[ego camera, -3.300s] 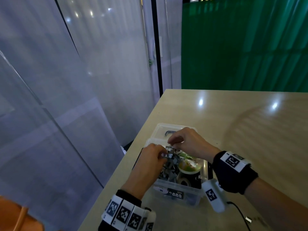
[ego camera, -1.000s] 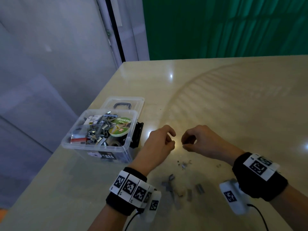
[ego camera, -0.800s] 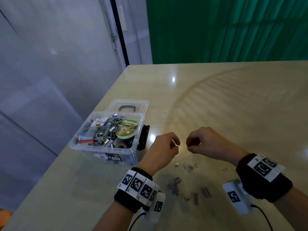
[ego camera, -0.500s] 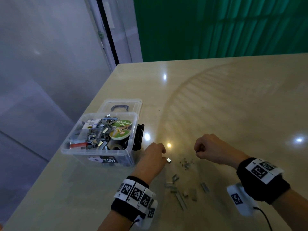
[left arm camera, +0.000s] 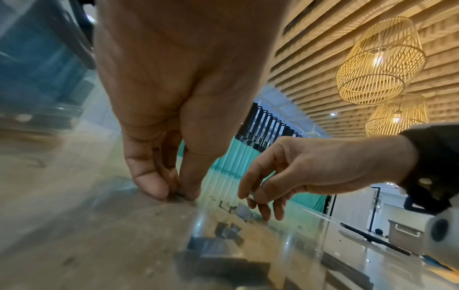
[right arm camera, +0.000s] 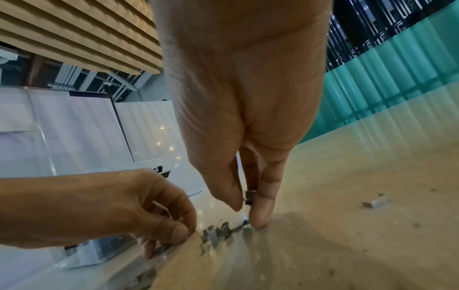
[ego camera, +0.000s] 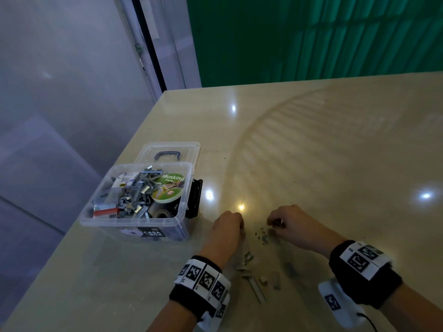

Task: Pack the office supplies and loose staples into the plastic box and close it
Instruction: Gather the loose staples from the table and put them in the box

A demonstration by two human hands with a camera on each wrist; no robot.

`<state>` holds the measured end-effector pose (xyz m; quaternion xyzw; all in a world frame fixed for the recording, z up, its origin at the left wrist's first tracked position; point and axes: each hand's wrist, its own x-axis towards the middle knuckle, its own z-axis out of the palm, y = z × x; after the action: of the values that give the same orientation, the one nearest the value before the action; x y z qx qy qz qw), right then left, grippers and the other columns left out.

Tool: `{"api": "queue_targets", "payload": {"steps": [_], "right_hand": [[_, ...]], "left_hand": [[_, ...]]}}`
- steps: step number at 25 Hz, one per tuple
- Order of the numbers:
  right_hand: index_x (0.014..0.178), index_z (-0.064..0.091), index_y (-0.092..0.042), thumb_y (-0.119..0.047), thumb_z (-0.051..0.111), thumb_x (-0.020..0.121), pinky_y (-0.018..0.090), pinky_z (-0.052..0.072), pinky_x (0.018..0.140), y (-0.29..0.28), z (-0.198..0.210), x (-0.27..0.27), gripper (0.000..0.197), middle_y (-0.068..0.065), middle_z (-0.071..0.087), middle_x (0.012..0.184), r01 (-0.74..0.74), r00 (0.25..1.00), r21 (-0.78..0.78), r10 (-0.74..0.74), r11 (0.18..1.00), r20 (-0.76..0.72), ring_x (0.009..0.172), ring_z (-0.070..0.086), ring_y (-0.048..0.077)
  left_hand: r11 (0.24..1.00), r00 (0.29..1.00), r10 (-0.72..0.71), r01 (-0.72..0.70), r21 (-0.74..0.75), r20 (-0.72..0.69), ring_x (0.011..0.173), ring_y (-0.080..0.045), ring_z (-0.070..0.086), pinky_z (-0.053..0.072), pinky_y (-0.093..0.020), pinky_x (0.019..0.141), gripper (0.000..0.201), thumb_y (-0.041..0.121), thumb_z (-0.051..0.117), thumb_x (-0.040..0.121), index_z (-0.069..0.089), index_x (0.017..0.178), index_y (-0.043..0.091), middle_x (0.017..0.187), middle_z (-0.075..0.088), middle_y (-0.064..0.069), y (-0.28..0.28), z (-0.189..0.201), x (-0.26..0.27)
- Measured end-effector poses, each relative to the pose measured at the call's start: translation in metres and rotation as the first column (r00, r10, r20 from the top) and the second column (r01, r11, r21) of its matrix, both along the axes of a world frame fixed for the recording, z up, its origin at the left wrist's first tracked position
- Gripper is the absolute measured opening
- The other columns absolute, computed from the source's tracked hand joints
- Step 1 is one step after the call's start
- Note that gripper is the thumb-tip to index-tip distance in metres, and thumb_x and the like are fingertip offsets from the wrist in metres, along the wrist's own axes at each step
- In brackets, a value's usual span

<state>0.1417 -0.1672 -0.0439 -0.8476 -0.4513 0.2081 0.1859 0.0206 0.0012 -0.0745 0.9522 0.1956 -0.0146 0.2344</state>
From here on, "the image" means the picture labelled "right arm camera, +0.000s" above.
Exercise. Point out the person's right hand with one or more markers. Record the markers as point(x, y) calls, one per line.
point(244, 73)

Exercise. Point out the person's left hand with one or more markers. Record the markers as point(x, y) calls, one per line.
point(79, 209)

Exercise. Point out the transparent storage box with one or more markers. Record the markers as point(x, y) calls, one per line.
point(93, 252)

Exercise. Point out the single silver staple strip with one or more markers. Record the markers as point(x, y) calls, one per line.
point(249, 197)

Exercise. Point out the pile of metal staple strips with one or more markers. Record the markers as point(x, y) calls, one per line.
point(214, 233)

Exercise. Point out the black metal railing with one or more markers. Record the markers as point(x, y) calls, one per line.
point(366, 25)

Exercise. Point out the green curtain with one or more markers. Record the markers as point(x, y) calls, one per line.
point(387, 68)

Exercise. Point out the black window post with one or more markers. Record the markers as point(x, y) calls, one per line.
point(118, 122)

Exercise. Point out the white security camera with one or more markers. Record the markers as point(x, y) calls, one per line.
point(7, 55)

